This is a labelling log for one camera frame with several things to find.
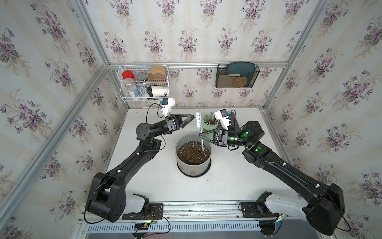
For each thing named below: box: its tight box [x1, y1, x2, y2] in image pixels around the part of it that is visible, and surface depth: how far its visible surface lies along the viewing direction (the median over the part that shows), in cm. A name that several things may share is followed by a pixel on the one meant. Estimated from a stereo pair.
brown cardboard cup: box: [147, 65, 167, 80], surface depth 91 cm
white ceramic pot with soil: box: [175, 133, 212, 177], surface depth 84 cm
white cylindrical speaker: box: [147, 84, 169, 98], surface depth 95 cm
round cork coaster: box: [232, 76, 248, 89], surface depth 100 cm
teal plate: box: [225, 61, 256, 87], surface depth 93 cm
